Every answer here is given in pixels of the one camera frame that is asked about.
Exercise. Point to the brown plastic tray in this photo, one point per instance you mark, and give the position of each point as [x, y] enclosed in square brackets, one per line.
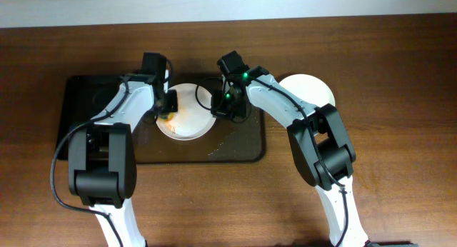
[225, 142]

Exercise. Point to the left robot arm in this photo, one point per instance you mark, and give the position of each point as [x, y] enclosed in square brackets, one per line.
[102, 162]

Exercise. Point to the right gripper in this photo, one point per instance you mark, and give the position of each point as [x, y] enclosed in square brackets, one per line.
[221, 106]

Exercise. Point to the white plate top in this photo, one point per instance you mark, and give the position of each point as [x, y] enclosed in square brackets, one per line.
[191, 121]

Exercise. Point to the green and yellow sponge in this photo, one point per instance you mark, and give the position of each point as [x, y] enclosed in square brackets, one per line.
[167, 117]

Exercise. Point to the grey-white plate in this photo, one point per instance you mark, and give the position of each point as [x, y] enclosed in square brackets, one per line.
[309, 88]

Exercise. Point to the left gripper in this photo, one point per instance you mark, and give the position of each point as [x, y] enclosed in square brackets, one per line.
[171, 102]

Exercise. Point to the black plastic tray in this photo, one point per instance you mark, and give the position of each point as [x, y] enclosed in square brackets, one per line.
[85, 97]

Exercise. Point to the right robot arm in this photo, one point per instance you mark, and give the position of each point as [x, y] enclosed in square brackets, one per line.
[320, 145]

